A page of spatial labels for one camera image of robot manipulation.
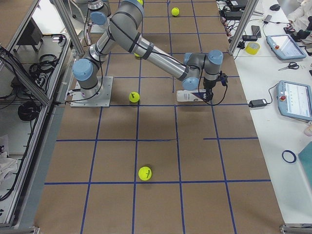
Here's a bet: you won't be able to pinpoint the clear tennis ball can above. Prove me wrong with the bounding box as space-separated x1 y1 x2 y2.
176 89 206 102

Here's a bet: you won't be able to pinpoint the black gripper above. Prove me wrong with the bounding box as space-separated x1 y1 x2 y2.
203 78 216 100

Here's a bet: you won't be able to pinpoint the aluminium frame post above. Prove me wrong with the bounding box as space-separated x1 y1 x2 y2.
228 0 258 56

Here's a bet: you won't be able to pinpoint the right teach pendant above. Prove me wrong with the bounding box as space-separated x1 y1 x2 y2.
277 80 312 121

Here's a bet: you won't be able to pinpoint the scissors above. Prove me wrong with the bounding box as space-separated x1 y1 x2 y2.
279 62 299 71

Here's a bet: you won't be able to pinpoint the teach pendant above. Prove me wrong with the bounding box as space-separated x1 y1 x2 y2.
266 34 306 60
277 80 312 121

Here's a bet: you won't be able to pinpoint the tennis ball lower right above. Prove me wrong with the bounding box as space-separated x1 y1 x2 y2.
129 92 140 103

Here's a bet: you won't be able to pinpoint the blue tape ring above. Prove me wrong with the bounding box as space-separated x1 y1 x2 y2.
282 150 297 163

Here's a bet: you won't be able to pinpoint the yellow tape roll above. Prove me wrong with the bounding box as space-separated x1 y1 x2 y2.
245 42 261 55

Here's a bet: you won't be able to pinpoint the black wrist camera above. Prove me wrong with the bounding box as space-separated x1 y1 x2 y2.
218 71 228 87

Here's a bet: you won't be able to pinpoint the left teach pendant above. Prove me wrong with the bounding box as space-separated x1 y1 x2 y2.
266 34 306 60

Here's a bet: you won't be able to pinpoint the tennis ball upper left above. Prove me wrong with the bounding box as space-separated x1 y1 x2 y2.
171 7 179 17

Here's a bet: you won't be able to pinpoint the black power brick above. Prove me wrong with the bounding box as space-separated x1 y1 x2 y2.
248 98 268 108

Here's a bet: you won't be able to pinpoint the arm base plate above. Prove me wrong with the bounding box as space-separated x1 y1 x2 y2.
70 76 114 108

